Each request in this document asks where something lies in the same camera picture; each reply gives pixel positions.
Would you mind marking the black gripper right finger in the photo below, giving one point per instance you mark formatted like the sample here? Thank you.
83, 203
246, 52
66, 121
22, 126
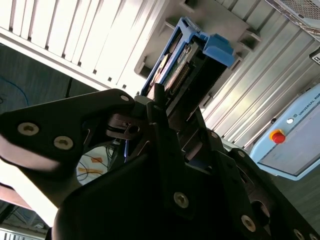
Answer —
232, 180

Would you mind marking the hard disk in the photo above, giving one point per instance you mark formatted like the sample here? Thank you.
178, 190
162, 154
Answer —
217, 50

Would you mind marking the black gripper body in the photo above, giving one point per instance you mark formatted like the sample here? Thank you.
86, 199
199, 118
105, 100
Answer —
112, 205

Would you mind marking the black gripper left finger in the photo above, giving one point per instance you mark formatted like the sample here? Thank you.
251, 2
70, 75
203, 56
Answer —
50, 120

